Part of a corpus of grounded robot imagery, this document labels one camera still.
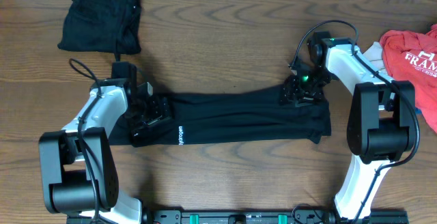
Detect black t-shirt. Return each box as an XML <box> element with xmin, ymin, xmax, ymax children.
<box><xmin>109</xmin><ymin>85</ymin><xmax>331</xmax><ymax>148</ymax></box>

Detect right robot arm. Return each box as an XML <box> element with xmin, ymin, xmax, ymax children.
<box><xmin>279</xmin><ymin>31</ymin><xmax>419</xmax><ymax>223</ymax></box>

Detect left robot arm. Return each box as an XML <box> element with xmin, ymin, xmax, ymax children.
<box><xmin>38</xmin><ymin>78</ymin><xmax>171</xmax><ymax>223</ymax></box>

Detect beige garment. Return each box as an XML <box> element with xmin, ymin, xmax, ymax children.
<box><xmin>363</xmin><ymin>42</ymin><xmax>387</xmax><ymax>74</ymax></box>

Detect folded black garment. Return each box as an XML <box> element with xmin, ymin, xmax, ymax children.
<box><xmin>57</xmin><ymin>0</ymin><xmax>141</xmax><ymax>60</ymax></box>

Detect red printed t-shirt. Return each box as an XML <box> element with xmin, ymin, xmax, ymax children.
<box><xmin>379</xmin><ymin>25</ymin><xmax>436</xmax><ymax>130</ymax></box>

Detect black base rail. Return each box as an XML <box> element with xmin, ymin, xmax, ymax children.
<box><xmin>66</xmin><ymin>201</ymin><xmax>409</xmax><ymax>224</ymax></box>

